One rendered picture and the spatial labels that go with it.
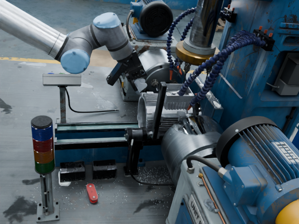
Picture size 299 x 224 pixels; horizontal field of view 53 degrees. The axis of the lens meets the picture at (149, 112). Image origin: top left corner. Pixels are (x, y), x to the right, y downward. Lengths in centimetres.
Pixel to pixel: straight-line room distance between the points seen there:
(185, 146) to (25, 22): 65
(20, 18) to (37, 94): 84
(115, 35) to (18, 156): 68
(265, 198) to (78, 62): 70
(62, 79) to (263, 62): 86
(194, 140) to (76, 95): 97
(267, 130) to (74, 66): 63
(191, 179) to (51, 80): 84
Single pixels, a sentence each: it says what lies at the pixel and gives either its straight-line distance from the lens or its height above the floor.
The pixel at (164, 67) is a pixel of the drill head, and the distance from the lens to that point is 148.
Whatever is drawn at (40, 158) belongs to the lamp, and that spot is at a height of 109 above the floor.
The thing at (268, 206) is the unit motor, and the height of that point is 129.
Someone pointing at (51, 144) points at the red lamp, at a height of 114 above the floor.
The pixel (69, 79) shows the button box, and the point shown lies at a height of 106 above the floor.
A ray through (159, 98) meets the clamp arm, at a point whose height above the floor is 119.
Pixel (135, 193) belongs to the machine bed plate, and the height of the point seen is 80.
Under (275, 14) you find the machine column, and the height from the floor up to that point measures 153.
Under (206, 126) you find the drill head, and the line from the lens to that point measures 108.
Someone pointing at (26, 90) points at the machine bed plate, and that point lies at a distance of 189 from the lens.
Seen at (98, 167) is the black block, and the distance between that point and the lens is 128.
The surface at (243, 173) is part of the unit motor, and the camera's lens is 72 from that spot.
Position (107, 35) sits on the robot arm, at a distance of 115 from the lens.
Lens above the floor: 177
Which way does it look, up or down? 34 degrees down
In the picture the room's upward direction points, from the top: 10 degrees clockwise
